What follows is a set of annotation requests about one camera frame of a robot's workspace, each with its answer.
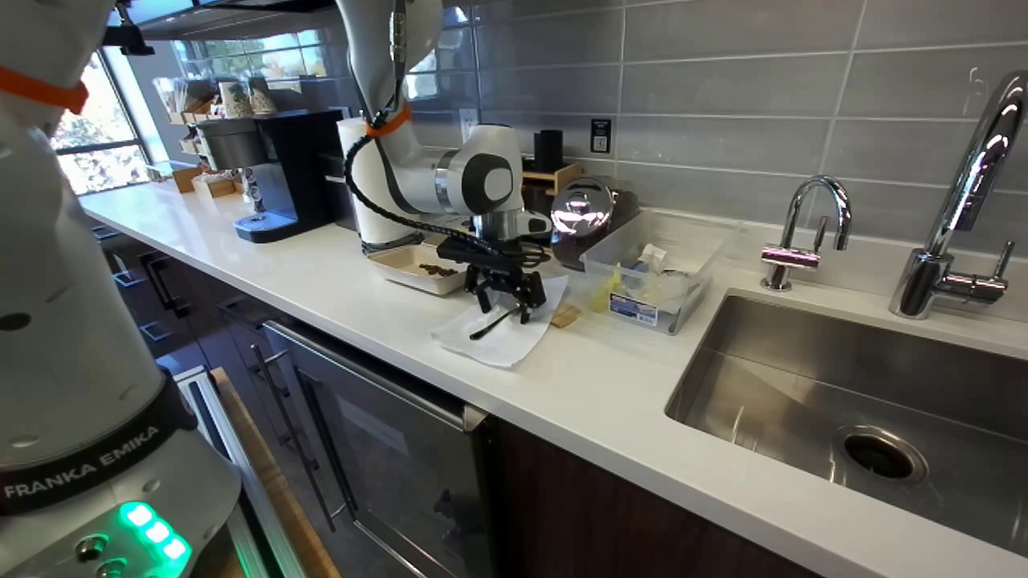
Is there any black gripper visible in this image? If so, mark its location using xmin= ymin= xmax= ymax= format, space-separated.
xmin=433 ymin=227 xmax=557 ymax=325

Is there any wooden organizer shelf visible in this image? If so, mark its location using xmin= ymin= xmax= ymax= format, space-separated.
xmin=522 ymin=158 xmax=589 ymax=202

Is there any wooden plank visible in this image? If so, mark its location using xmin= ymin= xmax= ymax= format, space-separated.
xmin=209 ymin=367 xmax=344 ymax=578

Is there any black coffee machine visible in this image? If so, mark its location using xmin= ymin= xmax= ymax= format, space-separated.
xmin=194 ymin=106 xmax=351 ymax=246

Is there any large chrome faucet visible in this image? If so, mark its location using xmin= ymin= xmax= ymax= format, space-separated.
xmin=890 ymin=70 xmax=1028 ymax=321

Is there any beige empty tray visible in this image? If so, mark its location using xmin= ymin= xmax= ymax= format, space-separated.
xmin=364 ymin=242 xmax=440 ymax=268

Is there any steel sink basin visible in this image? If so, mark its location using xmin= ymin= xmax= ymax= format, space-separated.
xmin=661 ymin=290 xmax=1028 ymax=557

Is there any yellow sponge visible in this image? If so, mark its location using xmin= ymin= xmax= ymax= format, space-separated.
xmin=589 ymin=265 xmax=626 ymax=321

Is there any white paper napkin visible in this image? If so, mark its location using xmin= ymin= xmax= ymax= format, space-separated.
xmin=430 ymin=265 xmax=574 ymax=372

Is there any white tray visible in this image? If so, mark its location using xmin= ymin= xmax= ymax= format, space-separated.
xmin=377 ymin=243 xmax=475 ymax=300

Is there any orange cable strap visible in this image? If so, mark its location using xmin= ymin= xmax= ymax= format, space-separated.
xmin=364 ymin=102 xmax=417 ymax=140
xmin=0 ymin=64 xmax=92 ymax=118

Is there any small chrome faucet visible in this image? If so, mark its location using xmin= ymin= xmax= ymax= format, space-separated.
xmin=759 ymin=172 xmax=857 ymax=294

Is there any glass jar with metal lid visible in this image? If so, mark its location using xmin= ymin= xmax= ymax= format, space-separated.
xmin=551 ymin=178 xmax=642 ymax=274

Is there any steel dishwasher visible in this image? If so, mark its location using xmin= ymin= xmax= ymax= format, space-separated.
xmin=261 ymin=316 xmax=499 ymax=578

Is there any clear plastic container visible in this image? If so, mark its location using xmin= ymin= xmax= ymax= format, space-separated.
xmin=577 ymin=210 xmax=732 ymax=336

